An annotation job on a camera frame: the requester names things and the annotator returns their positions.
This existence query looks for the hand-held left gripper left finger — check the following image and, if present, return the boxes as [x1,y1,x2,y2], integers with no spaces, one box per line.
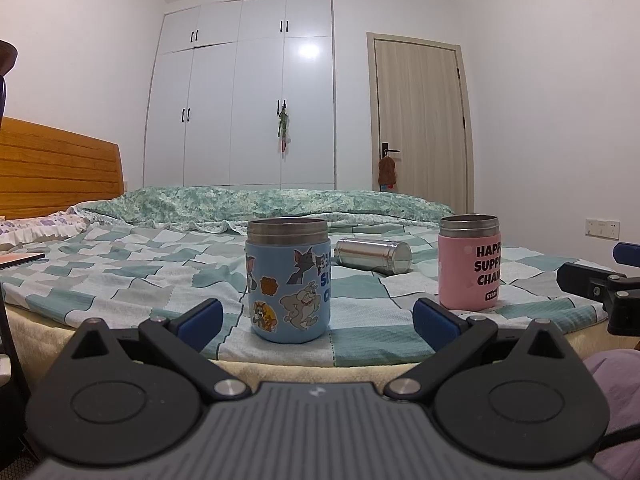
[52,298,252,403]

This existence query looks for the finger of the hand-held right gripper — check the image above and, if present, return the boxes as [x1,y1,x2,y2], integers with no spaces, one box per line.
[613,242,640,265]
[556,261,640,337]

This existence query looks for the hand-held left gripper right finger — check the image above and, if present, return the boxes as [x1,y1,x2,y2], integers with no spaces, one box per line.
[384,297,583,403]

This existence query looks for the silver steel cup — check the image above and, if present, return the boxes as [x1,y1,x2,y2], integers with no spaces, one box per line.
[334,236,413,276]

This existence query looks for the pink printed cup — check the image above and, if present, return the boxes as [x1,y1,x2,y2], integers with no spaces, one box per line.
[438,214,502,312]

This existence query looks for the blue cartoon sticker cup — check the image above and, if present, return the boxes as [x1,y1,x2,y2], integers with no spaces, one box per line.
[244,217,333,345]

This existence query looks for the cream mattress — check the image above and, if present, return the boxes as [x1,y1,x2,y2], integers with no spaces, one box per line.
[4,305,640,391]

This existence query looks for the green checked blanket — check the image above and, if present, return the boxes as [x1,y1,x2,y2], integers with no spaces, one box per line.
[0,219,618,367]

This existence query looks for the person's purple trouser leg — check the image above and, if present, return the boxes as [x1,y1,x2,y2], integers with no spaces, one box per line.
[584,349,640,480]

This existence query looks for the green floral quilt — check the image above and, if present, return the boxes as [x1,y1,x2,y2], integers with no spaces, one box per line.
[75,186,457,237]

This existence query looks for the brown hanging cloth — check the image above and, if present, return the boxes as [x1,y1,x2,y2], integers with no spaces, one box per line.
[377,156,398,191]

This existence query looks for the purple patterned pillow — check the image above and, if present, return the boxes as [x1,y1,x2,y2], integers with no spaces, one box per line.
[0,212,93,252]

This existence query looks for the dark flat tablet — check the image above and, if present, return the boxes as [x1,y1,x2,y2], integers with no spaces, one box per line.
[0,252,46,267]

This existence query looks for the black stand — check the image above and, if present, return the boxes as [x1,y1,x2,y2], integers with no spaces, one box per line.
[0,40,32,413]

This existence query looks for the green hanging ornament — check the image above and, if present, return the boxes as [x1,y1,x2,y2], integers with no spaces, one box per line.
[276,101,291,155]

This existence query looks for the beige wooden door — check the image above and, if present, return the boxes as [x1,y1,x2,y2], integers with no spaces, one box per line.
[366,32,475,215]

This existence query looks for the wooden headboard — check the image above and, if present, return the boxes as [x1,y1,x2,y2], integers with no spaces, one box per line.
[0,116,125,222]

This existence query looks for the white wardrobe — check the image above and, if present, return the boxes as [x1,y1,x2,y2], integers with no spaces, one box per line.
[143,0,336,192]

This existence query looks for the white wall socket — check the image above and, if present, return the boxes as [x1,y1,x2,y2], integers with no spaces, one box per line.
[585,217,621,240]

